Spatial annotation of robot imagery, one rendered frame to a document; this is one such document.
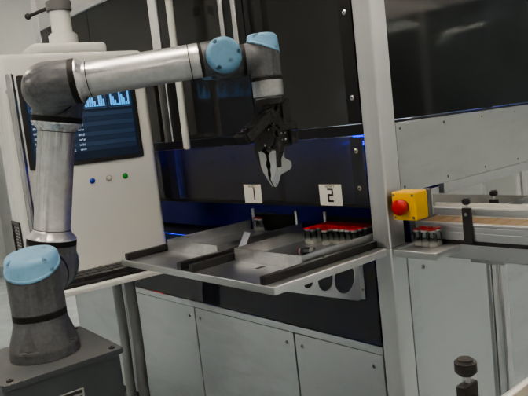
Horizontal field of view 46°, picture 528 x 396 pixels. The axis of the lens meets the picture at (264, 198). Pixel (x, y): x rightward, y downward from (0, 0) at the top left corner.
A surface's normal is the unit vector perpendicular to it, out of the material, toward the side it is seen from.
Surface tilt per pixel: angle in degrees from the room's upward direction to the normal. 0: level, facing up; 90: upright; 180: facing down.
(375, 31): 90
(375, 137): 90
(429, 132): 90
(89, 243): 90
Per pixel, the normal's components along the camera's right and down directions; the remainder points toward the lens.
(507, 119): 0.65, 0.02
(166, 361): -0.75, 0.16
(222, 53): 0.08, 0.11
